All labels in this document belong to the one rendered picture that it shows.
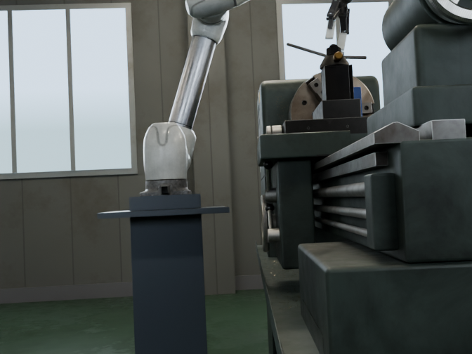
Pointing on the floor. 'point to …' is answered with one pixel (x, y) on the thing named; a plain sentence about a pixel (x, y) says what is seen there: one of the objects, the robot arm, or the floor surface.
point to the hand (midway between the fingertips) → (335, 41)
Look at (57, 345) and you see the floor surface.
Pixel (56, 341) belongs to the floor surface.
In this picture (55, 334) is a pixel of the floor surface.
